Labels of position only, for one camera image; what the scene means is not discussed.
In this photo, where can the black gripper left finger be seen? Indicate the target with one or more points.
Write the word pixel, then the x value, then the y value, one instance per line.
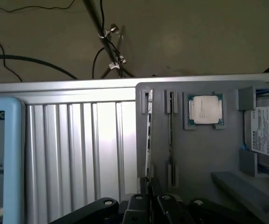
pixel 136 210

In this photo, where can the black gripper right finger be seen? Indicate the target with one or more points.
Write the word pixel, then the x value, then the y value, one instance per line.
pixel 167 210

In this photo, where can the grey parts rack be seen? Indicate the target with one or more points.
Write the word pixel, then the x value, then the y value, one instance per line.
pixel 206 149

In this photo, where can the silver CPU chip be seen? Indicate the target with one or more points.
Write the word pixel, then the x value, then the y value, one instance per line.
pixel 205 108

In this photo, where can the Toshiba hard disk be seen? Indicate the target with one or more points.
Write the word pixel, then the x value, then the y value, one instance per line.
pixel 267 130

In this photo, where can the light blue teach pendant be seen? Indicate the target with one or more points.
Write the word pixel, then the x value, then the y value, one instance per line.
pixel 13 140

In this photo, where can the metal tripod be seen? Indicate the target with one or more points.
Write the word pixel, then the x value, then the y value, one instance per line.
pixel 98 26

